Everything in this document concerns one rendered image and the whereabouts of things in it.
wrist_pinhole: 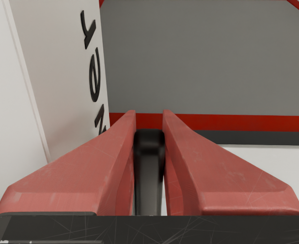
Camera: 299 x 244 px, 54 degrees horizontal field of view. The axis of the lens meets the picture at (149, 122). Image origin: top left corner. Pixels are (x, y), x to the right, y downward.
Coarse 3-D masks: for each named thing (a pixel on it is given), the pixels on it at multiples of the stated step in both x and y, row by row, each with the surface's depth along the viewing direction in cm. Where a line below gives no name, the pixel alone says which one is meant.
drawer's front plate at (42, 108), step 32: (0, 0) 6; (32, 0) 7; (64, 0) 10; (96, 0) 16; (0, 32) 7; (32, 32) 7; (64, 32) 10; (96, 32) 16; (0, 64) 7; (32, 64) 8; (64, 64) 10; (96, 64) 16; (0, 96) 8; (32, 96) 8; (64, 96) 10; (0, 128) 8; (32, 128) 8; (64, 128) 10; (96, 128) 17; (0, 160) 9; (32, 160) 9
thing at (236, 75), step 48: (144, 0) 79; (192, 0) 80; (240, 0) 80; (288, 0) 80; (144, 48) 54; (192, 48) 54; (240, 48) 55; (288, 48) 55; (144, 96) 41; (192, 96) 41; (240, 96) 41; (288, 96) 41; (240, 144) 31; (288, 144) 31
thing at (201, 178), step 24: (168, 120) 11; (168, 144) 10; (192, 144) 8; (216, 144) 8; (168, 168) 11; (192, 168) 6; (216, 168) 6; (240, 168) 6; (168, 192) 11; (192, 192) 6; (216, 192) 5; (240, 192) 5; (264, 192) 5; (288, 192) 5
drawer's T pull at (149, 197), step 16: (144, 144) 11; (160, 144) 11; (144, 160) 11; (160, 160) 11; (144, 176) 12; (160, 176) 12; (144, 192) 12; (160, 192) 12; (144, 208) 13; (160, 208) 13
